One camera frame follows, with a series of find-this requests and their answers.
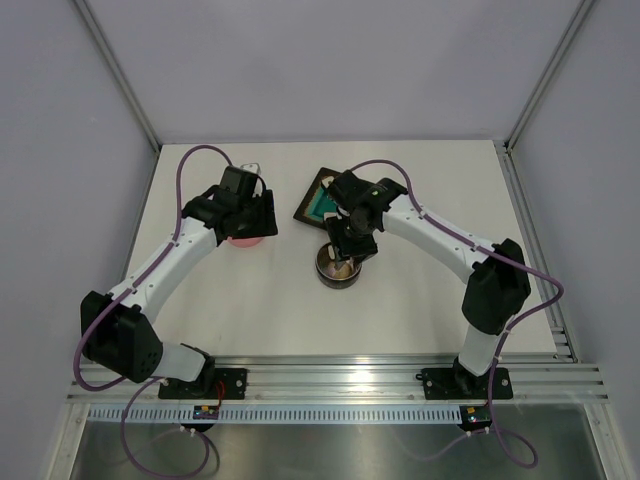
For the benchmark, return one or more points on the frame post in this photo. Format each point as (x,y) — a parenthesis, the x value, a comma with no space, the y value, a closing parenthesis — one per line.
(100,40)
(551,70)

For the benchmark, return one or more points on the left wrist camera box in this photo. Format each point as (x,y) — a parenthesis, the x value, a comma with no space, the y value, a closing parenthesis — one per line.
(253,168)

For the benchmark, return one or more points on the round cream steamed bun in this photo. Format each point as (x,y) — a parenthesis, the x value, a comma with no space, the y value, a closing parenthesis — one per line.
(341,272)

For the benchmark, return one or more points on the left small circuit board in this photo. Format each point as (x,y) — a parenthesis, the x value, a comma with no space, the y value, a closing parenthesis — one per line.
(206,412)

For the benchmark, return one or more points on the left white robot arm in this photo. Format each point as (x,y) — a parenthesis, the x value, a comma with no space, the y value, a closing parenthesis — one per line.
(117,327)

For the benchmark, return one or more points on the right frame post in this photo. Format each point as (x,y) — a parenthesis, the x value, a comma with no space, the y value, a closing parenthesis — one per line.
(551,70)

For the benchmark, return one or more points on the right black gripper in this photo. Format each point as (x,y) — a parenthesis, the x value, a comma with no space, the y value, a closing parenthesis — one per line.
(343,247)

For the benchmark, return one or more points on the left frame post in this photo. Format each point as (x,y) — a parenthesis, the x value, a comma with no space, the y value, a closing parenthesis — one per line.
(100,40)

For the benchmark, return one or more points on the aluminium front rail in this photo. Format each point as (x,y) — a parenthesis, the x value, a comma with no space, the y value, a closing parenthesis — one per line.
(391,379)

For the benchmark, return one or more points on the right small circuit board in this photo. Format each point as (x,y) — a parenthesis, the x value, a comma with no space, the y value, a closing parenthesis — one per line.
(475,418)

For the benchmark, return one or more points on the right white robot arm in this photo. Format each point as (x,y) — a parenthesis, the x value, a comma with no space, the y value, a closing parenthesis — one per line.
(496,287)

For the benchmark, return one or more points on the small circuit board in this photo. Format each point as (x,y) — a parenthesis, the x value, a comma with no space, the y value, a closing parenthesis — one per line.
(475,418)
(206,412)

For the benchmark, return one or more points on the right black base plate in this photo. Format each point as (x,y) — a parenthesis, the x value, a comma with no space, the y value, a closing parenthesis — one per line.
(446,383)

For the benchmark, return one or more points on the pink lunch box lid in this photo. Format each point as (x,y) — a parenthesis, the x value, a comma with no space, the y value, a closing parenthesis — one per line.
(245,243)

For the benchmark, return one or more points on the round steel lunch box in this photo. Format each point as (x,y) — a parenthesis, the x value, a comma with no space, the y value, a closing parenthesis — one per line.
(323,261)

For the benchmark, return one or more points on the aluminium rail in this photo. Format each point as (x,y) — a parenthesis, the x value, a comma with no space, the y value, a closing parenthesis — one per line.
(391,379)
(567,350)

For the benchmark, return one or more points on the black teal square plate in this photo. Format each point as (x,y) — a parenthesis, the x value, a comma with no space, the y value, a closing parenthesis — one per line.
(316,203)

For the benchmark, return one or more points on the right side aluminium rail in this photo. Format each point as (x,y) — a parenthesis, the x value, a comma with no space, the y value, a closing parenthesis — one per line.
(567,350)

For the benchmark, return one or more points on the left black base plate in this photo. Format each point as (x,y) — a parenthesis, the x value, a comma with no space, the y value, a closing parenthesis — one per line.
(230,383)

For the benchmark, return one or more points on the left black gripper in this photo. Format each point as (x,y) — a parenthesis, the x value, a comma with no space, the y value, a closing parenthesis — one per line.
(265,225)

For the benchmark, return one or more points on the white sushi dark centre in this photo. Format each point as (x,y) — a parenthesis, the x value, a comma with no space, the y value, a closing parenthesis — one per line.
(332,215)

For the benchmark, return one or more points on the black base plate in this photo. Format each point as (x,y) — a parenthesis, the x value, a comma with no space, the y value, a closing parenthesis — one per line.
(230,383)
(446,383)

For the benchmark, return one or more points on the white slotted cable duct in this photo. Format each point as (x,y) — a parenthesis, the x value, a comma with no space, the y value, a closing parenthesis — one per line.
(282,414)

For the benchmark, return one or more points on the white sushi green centre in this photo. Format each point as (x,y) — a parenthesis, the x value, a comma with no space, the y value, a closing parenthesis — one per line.
(327,181)

